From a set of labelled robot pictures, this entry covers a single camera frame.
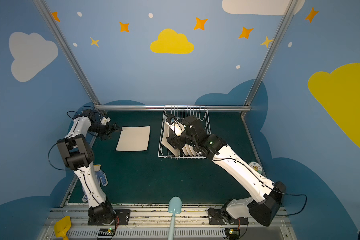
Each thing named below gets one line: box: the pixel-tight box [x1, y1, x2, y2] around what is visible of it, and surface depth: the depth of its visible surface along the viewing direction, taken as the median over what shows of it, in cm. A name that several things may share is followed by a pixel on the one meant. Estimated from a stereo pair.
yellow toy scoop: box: [54, 216, 72, 240], surface depth 72 cm
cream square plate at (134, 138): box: [115, 125, 151, 151], surface depth 107 cm
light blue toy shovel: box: [168, 196, 182, 240], surface depth 78 cm
